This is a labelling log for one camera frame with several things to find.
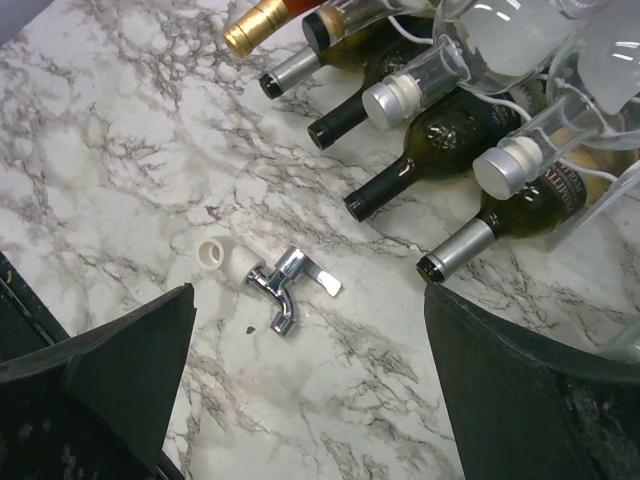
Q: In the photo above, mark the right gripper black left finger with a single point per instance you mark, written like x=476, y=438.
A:
x=97, y=405

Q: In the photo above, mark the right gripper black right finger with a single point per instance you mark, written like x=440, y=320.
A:
x=525, y=406

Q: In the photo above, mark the red wine bottle gold cap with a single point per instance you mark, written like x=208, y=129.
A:
x=261, y=21

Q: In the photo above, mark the green bottle silver neck rightmost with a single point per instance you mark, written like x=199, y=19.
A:
x=540, y=207

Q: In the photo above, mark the green bottle silver neck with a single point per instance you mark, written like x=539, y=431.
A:
x=352, y=52
x=540, y=207

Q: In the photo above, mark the dark bottle black neck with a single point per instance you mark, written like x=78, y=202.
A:
x=440, y=144
x=325, y=131

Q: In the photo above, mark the clear bottle silver stopper right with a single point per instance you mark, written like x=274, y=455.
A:
x=593, y=100

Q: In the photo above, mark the clear bottle silver stopper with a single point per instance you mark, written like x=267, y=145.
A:
x=593, y=100
x=484, y=47

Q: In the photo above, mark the clear bottle silver stopper middle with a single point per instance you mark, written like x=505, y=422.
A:
x=484, y=47

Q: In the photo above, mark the green bottle silver neck leftmost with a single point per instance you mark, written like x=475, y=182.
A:
x=352, y=52

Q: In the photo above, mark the clear bottle dark cork stopper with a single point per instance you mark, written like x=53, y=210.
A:
x=335, y=20

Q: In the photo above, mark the chrome faucet with white fitting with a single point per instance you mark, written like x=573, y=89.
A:
x=243, y=267

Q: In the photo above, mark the white wire wine rack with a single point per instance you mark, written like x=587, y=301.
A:
x=529, y=98

